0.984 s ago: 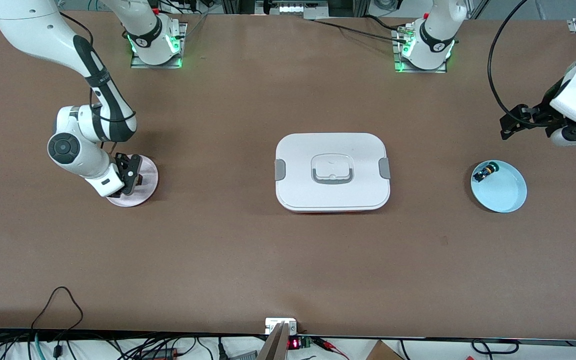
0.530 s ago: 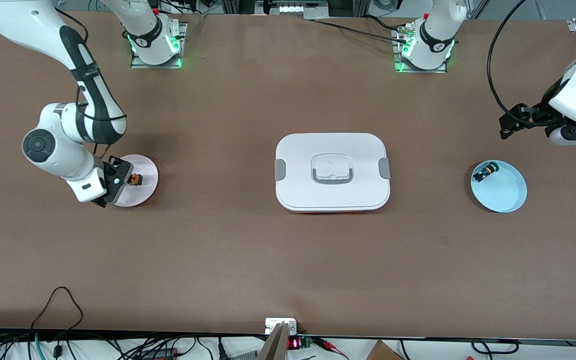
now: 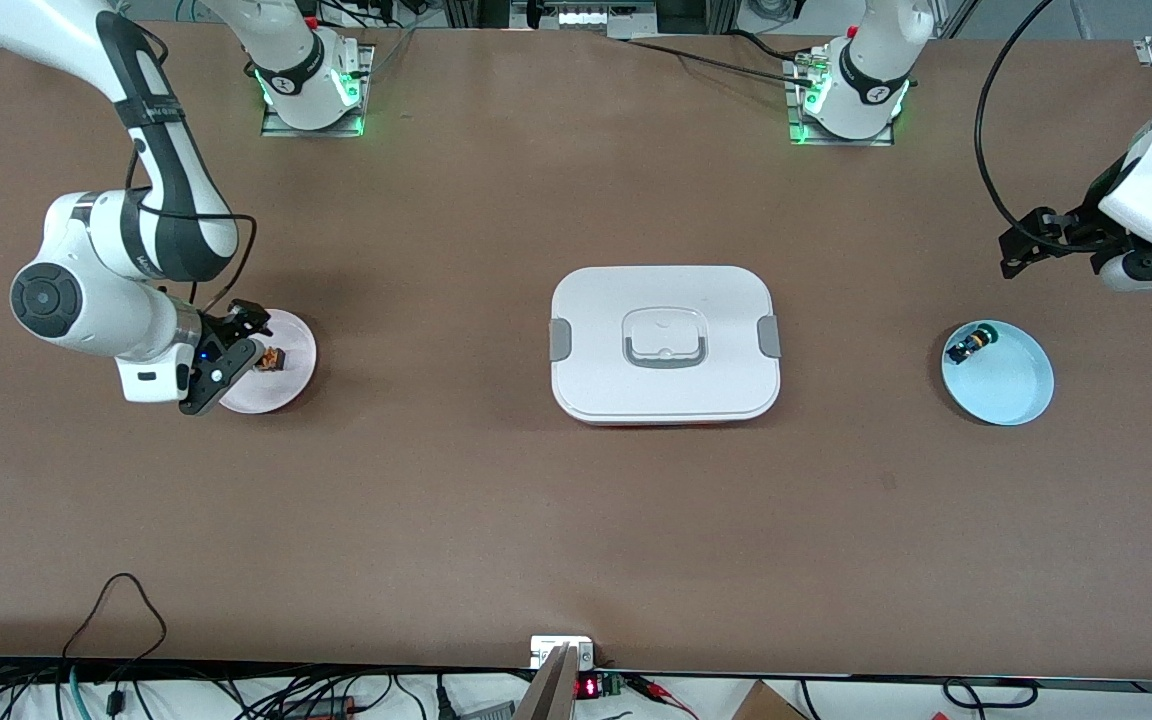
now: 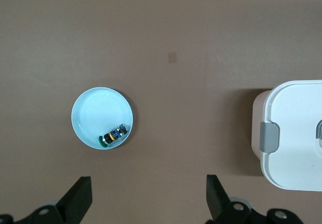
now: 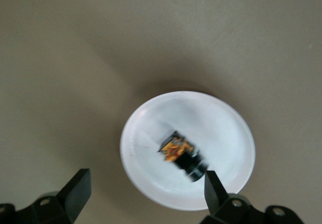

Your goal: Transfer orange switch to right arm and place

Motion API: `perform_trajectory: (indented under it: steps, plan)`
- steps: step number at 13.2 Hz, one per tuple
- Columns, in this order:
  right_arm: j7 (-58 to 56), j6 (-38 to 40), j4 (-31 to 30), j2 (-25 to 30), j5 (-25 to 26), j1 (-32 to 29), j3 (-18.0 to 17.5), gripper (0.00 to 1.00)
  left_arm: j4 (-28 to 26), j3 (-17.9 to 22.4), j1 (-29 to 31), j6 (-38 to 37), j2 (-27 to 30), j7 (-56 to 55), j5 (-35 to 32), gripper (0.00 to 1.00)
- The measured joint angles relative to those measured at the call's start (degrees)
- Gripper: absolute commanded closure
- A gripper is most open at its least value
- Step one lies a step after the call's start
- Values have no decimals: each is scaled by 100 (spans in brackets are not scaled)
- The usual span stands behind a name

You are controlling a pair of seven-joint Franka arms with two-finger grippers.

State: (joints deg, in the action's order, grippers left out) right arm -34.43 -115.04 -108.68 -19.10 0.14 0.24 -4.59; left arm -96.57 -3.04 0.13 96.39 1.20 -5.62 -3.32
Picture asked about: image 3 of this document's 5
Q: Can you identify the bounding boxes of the thin black looped cable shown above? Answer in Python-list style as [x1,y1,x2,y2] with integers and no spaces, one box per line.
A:
[61,572,169,666]

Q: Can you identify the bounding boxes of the light blue round plate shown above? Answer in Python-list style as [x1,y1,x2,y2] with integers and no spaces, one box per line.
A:
[941,320,1055,427]

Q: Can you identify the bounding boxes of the red clip leads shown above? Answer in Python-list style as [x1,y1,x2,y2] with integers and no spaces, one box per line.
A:
[626,675,697,719]

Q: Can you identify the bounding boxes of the white socket box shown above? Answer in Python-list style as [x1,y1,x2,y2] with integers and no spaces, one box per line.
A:
[530,635,597,671]

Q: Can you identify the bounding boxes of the white lidded storage box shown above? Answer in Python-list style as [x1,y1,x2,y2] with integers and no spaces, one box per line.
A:
[549,265,782,427]

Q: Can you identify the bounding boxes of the black cable to arm base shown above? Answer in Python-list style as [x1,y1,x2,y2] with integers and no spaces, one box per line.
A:
[626,30,817,86]

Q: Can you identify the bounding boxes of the brown cardboard piece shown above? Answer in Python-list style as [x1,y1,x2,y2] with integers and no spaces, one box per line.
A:
[731,680,807,720]

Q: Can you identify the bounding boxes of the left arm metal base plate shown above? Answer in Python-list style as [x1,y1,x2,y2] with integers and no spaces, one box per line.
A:
[786,55,897,148]

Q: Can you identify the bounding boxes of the aluminium profile bar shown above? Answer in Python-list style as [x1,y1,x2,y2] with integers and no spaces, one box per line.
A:
[514,643,582,720]

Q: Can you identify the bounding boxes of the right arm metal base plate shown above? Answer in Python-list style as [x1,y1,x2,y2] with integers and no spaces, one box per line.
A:
[261,45,377,138]

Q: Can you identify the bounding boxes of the black power adapter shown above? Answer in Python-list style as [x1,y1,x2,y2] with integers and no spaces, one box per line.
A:
[276,695,357,720]

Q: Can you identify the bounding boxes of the pink round plate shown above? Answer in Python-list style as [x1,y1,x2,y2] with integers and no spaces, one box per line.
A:
[216,309,318,415]

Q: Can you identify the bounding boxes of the black coiled cable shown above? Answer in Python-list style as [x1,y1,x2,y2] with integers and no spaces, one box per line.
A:
[941,678,1040,709]

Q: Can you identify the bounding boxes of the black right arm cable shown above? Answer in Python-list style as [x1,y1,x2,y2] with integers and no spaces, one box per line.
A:
[124,150,259,313]

